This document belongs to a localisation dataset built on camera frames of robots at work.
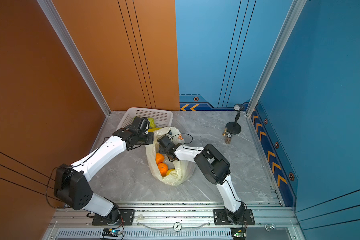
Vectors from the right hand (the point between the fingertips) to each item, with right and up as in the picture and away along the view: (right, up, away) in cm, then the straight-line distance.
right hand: (164, 146), depth 98 cm
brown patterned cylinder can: (+43, +5, +1) cm, 43 cm away
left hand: (-5, +8, -12) cm, 15 cm away
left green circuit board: (-21, -37, -27) cm, 51 cm away
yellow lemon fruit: (+5, -12, -13) cm, 19 cm away
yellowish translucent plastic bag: (+13, -9, -22) cm, 27 cm away
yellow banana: (-5, +11, -14) cm, 19 cm away
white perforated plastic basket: (-3, +20, +14) cm, 24 cm away
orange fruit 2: (+1, -11, -13) cm, 17 cm away
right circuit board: (+39, -38, -27) cm, 61 cm away
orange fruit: (-1, -5, -10) cm, 12 cm away
